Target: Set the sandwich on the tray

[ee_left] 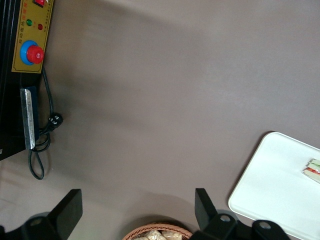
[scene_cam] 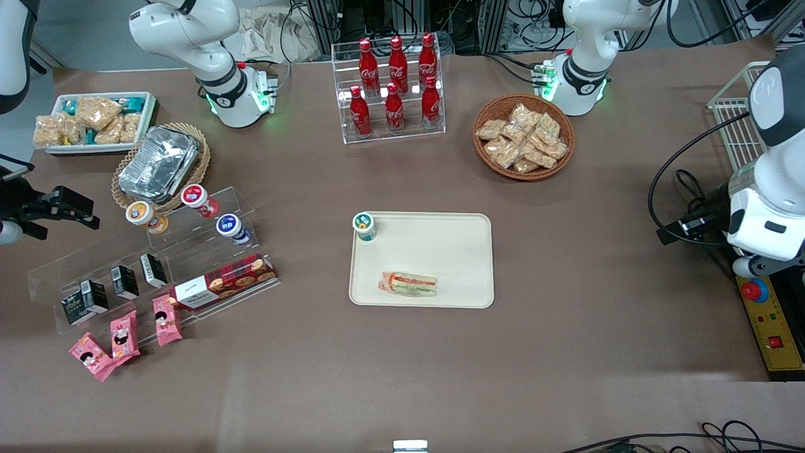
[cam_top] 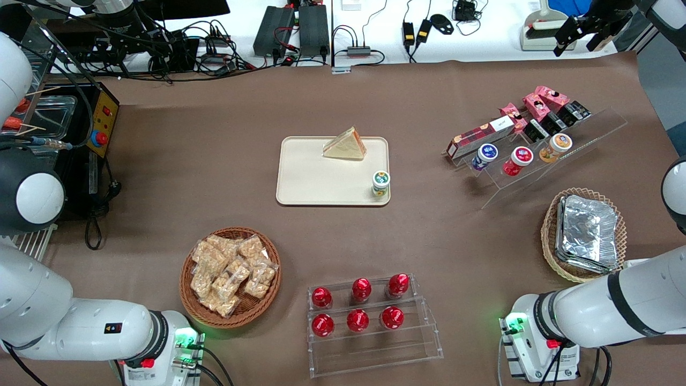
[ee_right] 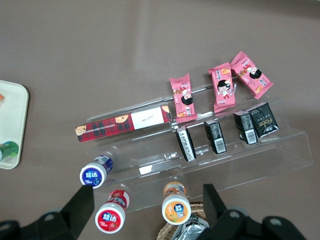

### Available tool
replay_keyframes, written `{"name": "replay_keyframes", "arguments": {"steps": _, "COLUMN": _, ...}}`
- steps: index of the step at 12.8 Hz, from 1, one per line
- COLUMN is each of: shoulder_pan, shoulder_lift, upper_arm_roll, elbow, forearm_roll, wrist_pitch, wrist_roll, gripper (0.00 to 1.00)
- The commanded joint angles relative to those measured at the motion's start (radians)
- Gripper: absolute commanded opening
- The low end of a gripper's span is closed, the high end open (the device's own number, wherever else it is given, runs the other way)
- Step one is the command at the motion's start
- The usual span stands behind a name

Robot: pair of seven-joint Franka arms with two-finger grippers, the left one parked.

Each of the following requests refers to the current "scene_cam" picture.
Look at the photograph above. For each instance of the brown round wicker basket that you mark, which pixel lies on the brown round wicker basket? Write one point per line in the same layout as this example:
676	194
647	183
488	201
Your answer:
497	104

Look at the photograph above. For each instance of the orange lid yogurt cup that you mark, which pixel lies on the orange lid yogurt cup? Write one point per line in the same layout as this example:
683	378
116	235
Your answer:
139	214

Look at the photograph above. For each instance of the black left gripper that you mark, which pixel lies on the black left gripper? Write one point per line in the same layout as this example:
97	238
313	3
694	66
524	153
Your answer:
714	202

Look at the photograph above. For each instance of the plastic triangle sandwich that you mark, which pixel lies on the plastic triangle sandwich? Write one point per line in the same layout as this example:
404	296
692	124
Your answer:
409	284

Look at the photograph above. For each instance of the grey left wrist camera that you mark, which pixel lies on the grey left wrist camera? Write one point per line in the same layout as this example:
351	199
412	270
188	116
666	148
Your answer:
755	265

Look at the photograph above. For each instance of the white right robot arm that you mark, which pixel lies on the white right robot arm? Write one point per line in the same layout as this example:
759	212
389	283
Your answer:
207	38

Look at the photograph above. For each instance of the clear acrylic stepped shelf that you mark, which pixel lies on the clear acrylic stepped shelf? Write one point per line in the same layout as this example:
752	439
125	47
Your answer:
188	251

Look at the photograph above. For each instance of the clear biscuit packet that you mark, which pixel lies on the clear biscuit packet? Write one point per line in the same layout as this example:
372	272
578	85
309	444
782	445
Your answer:
490	129
547	128
503	153
522	115
556	150
514	134
526	166
538	155

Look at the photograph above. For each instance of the yellow emergency stop box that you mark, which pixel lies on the yellow emergency stop box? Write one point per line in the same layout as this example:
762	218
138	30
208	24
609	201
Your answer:
764	327

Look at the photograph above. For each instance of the pink cartoon snack pack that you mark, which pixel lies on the pink cartoon snack pack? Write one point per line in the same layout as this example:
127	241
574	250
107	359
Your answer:
93	357
124	336
167	321

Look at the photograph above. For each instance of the teal snack packet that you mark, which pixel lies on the teal snack packet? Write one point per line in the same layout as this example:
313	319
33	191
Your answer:
90	136
133	102
70	107

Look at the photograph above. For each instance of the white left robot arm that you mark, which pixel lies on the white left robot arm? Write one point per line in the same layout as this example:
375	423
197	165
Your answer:
588	38

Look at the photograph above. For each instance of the clear rice cracker packet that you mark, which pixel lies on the clear rice cracker packet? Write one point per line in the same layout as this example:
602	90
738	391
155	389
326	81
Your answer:
110	132
97	112
46	132
131	128
71	129

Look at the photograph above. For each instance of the small black carton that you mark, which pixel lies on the small black carton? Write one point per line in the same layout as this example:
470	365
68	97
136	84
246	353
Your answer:
95	296
72	311
153	270
125	283

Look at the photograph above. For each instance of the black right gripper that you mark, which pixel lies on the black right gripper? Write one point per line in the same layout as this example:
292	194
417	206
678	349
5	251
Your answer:
19	202

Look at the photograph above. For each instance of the silver foil container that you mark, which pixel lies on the silver foil container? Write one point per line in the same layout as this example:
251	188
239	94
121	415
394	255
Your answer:
157	165

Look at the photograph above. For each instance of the red cola bottle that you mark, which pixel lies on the red cola bottle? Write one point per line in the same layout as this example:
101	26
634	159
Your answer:
431	104
368	69
397	66
427	60
360	116
394	112

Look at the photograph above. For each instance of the beige crumpled cloth bag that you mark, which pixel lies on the beige crumpled cloth bag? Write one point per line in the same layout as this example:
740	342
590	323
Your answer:
270	34

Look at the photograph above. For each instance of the silver metal bracket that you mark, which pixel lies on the silver metal bracket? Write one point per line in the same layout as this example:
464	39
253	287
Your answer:
410	446

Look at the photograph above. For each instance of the red lid yogurt cup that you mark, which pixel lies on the red lid yogurt cup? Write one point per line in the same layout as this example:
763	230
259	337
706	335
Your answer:
196	196

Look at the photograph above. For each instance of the white rectangular snack bin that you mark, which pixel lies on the white rectangular snack bin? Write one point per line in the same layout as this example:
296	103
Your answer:
148	119

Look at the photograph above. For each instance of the clear acrylic bottle rack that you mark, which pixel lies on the clear acrylic bottle rack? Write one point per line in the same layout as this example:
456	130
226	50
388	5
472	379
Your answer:
409	135

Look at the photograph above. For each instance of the blue lid yogurt cup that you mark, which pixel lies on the blue lid yogurt cup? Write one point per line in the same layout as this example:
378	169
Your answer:
229	226

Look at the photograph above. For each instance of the green lid yogurt cup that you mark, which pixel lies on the green lid yogurt cup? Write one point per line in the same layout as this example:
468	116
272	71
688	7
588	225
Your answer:
364	225

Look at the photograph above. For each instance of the black diagonal bar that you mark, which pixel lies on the black diagonal bar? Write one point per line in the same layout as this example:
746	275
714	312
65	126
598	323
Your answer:
39	60

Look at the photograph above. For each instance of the aluminium equipment rack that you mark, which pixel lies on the aluminium equipment rack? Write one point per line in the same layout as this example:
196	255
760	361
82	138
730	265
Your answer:
471	22

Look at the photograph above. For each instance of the red plaid cookie box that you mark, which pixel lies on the red plaid cookie box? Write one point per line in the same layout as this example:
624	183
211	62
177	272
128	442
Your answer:
233	280

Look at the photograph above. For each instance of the light wicker basket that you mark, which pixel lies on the light wicker basket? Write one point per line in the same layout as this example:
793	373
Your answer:
200	170

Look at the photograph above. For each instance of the cream plastic serving tray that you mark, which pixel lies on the cream plastic serving tray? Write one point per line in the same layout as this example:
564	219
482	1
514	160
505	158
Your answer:
440	245

